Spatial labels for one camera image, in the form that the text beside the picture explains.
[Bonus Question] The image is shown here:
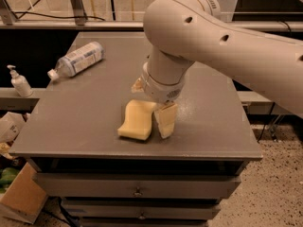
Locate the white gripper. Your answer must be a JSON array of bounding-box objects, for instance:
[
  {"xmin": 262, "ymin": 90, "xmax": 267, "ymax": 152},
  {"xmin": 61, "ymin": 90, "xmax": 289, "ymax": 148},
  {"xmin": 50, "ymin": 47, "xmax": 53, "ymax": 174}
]
[{"xmin": 131, "ymin": 62, "xmax": 185, "ymax": 139}]

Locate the yellow sponge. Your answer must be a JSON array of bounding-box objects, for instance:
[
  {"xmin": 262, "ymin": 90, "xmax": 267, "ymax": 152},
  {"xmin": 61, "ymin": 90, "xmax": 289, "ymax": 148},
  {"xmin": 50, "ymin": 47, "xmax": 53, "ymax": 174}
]
[{"xmin": 117, "ymin": 99, "xmax": 157, "ymax": 141}]

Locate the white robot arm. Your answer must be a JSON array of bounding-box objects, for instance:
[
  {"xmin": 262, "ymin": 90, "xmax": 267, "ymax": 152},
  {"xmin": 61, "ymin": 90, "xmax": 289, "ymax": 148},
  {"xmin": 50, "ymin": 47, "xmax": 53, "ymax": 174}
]
[{"xmin": 132, "ymin": 0, "xmax": 303, "ymax": 118}]

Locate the clear plastic water bottle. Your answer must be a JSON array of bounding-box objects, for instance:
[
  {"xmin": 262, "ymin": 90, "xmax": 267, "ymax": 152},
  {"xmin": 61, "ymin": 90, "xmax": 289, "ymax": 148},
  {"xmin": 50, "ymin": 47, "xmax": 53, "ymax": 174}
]
[{"xmin": 47, "ymin": 42, "xmax": 104, "ymax": 80}]

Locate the white pump dispenser bottle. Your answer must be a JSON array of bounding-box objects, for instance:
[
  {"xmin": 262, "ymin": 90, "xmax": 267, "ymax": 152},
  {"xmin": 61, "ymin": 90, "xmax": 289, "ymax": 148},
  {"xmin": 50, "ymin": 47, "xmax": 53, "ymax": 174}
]
[{"xmin": 7, "ymin": 65, "xmax": 32, "ymax": 97}]

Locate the grey drawer cabinet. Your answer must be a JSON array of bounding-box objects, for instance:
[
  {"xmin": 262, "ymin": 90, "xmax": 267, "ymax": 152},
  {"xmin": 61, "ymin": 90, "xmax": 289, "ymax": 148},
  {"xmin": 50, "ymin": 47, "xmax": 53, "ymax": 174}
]
[{"xmin": 11, "ymin": 32, "xmax": 261, "ymax": 227}]

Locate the middle grey drawer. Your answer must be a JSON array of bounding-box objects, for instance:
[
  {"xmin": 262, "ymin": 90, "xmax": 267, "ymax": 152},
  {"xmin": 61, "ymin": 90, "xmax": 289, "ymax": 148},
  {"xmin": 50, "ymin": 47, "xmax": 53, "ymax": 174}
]
[{"xmin": 62, "ymin": 200, "xmax": 220, "ymax": 219}]

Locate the grey drawer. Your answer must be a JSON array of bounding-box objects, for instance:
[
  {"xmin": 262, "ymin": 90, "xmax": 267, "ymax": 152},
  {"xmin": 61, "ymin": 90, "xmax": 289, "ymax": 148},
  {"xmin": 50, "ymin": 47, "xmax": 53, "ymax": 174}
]
[
  {"xmin": 33, "ymin": 173, "xmax": 241, "ymax": 199},
  {"xmin": 62, "ymin": 200, "xmax": 220, "ymax": 219}
]

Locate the top grey drawer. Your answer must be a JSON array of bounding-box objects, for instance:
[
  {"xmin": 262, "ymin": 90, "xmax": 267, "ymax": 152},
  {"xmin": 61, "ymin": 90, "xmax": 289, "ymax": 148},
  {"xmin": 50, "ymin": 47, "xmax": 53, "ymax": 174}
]
[{"xmin": 33, "ymin": 173, "xmax": 241, "ymax": 199}]

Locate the cardboard box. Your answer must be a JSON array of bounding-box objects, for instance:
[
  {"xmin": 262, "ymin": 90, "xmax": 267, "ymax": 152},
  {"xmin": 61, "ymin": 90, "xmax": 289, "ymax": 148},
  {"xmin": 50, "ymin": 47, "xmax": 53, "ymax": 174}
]
[{"xmin": 0, "ymin": 164, "xmax": 48, "ymax": 224}]

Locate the green object in box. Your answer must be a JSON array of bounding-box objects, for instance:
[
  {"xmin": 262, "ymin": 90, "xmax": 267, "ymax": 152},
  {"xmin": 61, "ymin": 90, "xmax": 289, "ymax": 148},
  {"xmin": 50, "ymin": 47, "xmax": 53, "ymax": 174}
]
[{"xmin": 0, "ymin": 167, "xmax": 19, "ymax": 193}]

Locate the metal railing frame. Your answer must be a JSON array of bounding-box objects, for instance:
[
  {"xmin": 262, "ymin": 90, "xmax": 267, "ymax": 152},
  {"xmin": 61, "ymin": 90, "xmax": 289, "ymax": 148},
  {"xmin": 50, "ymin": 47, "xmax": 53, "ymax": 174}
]
[{"xmin": 0, "ymin": 0, "xmax": 303, "ymax": 33}]

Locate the black floor cable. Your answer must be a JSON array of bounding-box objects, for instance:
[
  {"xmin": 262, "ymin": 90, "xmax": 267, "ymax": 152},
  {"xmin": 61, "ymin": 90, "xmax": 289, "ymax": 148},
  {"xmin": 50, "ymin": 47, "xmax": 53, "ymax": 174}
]
[{"xmin": 12, "ymin": 10, "xmax": 107, "ymax": 22}]

